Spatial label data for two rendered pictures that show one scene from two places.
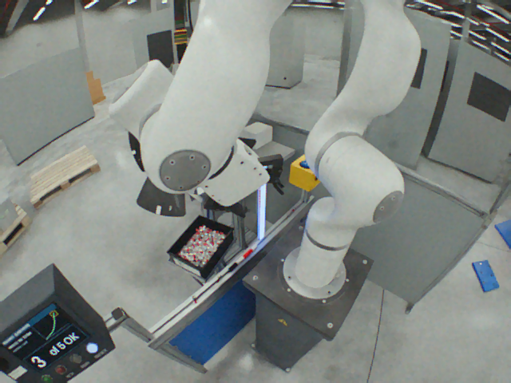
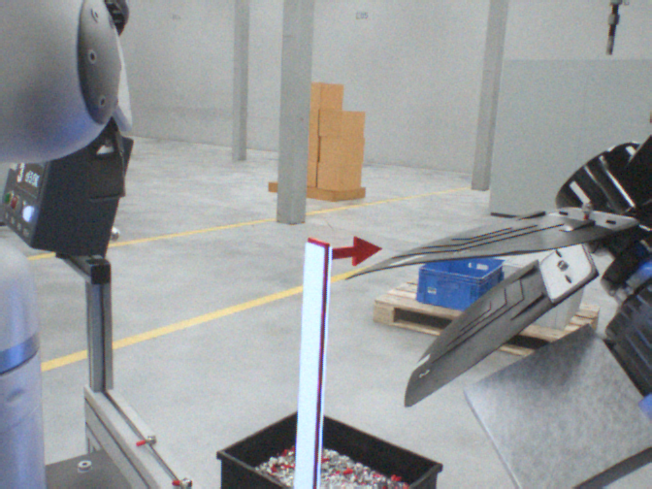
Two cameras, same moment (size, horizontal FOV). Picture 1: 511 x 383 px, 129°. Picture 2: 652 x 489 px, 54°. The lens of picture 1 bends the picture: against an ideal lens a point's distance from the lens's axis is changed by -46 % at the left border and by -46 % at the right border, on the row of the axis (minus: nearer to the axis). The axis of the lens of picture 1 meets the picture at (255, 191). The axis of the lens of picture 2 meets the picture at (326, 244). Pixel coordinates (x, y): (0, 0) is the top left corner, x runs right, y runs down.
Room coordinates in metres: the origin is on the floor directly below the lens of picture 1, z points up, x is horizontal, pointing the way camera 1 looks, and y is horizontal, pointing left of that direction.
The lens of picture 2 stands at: (0.65, -0.48, 1.29)
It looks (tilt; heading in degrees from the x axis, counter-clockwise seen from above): 12 degrees down; 103
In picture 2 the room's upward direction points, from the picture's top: 3 degrees clockwise
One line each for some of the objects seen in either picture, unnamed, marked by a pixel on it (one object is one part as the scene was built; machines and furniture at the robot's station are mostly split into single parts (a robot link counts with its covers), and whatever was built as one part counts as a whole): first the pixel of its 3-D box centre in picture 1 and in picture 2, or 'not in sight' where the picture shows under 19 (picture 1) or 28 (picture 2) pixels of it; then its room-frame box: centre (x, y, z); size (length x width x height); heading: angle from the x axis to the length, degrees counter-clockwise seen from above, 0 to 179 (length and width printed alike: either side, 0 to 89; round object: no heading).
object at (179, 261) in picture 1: (202, 245); (328, 483); (0.51, 0.20, 0.85); 0.22 x 0.17 x 0.07; 155
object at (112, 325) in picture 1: (90, 337); (78, 256); (0.06, 0.39, 1.04); 0.24 x 0.03 x 0.03; 139
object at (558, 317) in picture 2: (1, 209); (546, 286); (1.12, 3.39, 0.31); 0.60 x 0.42 x 0.33; 73
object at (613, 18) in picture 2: not in sight; (612, 28); (0.77, 0.24, 1.38); 0.01 x 0.01 x 0.05
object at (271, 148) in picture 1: (260, 149); not in sight; (1.26, -0.03, 0.85); 0.36 x 0.24 x 0.03; 49
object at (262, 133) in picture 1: (255, 134); not in sight; (1.33, 0.00, 0.92); 0.17 x 0.16 x 0.11; 139
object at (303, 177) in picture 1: (310, 171); not in sight; (0.76, -0.22, 1.02); 0.16 x 0.10 x 0.11; 139
